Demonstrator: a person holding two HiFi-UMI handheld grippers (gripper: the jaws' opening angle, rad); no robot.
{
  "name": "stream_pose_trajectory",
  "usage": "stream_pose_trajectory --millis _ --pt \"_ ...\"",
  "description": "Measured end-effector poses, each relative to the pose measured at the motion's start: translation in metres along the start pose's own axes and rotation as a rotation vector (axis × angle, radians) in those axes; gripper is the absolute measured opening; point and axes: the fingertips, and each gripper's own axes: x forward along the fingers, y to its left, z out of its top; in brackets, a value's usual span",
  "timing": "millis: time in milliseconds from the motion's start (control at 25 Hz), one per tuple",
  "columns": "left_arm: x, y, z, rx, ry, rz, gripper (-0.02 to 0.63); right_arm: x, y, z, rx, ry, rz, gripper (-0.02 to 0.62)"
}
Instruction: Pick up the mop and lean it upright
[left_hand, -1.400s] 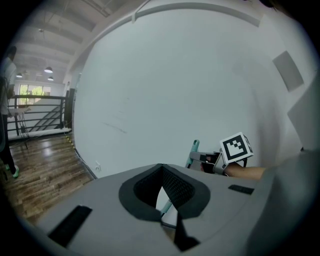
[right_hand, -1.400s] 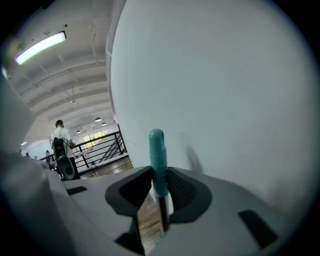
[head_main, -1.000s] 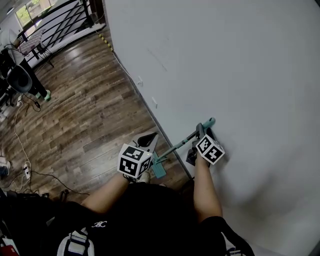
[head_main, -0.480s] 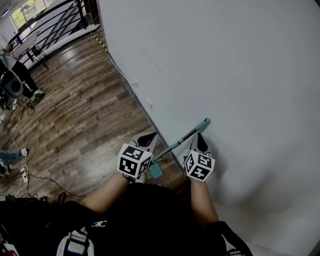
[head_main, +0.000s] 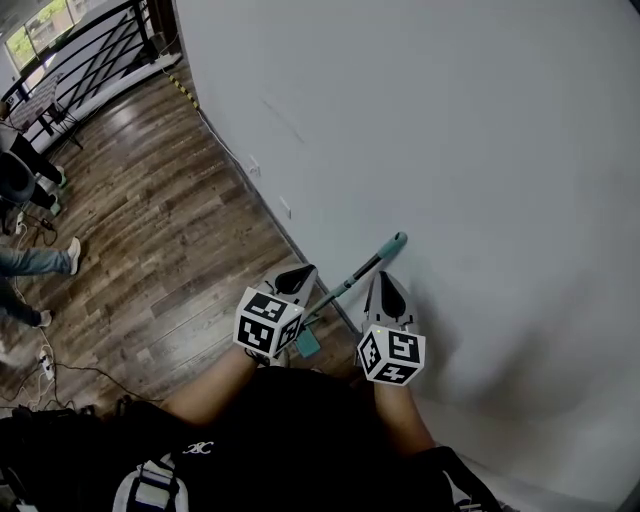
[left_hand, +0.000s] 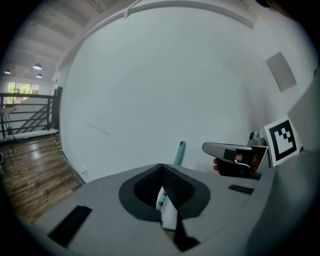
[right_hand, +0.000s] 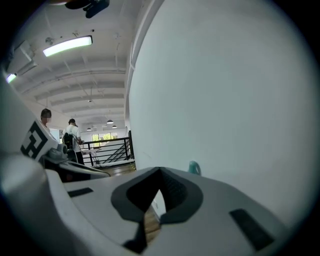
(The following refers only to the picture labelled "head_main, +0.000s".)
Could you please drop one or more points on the white and black chest pack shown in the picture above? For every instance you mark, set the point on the white and black chest pack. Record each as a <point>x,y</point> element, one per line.
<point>150,487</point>

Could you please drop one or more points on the white wall outlet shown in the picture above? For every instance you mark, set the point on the white wall outlet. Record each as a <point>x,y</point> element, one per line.
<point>254,165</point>

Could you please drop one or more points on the person's left forearm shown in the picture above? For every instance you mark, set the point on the person's left forearm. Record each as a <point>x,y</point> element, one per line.
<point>220,385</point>

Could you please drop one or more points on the patterned folding table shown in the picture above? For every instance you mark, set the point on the patterned folding table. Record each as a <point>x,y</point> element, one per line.
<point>37,100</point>

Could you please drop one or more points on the window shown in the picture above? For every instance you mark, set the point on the window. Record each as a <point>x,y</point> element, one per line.
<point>35,30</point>

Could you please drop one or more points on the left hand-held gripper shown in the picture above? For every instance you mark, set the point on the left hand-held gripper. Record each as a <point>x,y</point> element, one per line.
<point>262,320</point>

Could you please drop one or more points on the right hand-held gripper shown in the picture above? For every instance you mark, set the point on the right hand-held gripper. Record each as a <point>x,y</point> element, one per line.
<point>395,350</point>

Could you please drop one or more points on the black metal railing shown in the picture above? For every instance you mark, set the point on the black metal railing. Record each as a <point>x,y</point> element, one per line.
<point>95,55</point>

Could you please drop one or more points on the person's black shirt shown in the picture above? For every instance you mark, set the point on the person's black shirt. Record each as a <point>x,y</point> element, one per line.
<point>280,450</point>

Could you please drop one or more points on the person's right forearm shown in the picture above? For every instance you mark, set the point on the person's right forearm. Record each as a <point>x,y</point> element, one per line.
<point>400,420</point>

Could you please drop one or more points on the teal mop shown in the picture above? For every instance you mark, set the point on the teal mop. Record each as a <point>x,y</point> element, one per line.
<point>350,282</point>

